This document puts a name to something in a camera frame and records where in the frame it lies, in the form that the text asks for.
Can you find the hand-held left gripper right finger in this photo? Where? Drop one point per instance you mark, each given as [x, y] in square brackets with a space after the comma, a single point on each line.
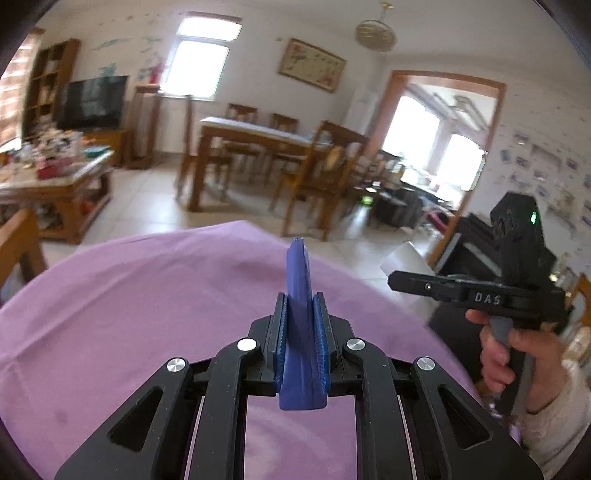
[322, 350]

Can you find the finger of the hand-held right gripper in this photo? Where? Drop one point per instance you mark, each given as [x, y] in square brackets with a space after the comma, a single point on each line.
[420, 284]

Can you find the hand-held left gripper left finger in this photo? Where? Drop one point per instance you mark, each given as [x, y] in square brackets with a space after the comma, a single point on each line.
[279, 350]

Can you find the blue plastic piece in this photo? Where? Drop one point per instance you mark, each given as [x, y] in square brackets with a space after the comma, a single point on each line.
[300, 277]

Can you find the person's right forearm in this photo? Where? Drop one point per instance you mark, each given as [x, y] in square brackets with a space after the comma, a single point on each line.
[558, 429]

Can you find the person's right hand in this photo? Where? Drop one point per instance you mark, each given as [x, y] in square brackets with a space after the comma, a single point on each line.
[545, 360]

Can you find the dark grey stool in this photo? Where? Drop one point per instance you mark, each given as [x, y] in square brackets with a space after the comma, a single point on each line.
[397, 207]

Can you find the wooden dining chair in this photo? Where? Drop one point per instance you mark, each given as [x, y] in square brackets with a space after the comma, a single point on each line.
[284, 122]
[241, 113]
[318, 175]
[369, 180]
[194, 157]

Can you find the purple tablecloth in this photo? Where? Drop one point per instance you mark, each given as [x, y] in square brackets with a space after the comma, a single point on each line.
[138, 300]

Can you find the wooden dining table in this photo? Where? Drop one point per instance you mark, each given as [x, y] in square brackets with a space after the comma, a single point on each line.
[240, 134]

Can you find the wide framed picture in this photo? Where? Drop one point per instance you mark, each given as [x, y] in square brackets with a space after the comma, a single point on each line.
[311, 64]

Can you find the gold pendant lamp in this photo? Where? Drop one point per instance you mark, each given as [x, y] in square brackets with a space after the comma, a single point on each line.
[376, 34]

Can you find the tall wooden stand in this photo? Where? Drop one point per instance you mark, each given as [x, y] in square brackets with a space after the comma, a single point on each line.
[143, 129]

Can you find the wooden coffee table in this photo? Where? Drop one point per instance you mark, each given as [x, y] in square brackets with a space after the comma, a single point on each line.
[69, 194]

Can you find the wooden television stand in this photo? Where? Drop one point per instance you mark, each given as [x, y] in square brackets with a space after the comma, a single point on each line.
[111, 147]

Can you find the wooden sofa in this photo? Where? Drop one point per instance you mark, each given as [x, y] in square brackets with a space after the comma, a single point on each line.
[18, 249]

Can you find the white framed window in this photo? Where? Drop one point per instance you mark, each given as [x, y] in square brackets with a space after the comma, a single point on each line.
[198, 60]

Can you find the pile of tabletop clutter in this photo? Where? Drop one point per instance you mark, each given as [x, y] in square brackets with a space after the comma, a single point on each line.
[51, 152]

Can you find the red flower decoration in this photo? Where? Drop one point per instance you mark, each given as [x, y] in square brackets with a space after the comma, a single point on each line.
[152, 74]

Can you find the black television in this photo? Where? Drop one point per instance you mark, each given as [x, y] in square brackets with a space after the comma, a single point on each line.
[92, 104]

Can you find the wooden bookshelf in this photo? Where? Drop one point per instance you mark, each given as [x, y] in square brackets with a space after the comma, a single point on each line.
[69, 69]

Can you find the window with striped blinds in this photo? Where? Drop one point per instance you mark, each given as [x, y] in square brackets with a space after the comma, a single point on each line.
[16, 92]

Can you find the wall photo collection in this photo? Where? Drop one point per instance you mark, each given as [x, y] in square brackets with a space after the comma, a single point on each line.
[545, 166]

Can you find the wooden door frame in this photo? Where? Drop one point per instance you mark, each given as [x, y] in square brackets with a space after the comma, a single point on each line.
[392, 120]

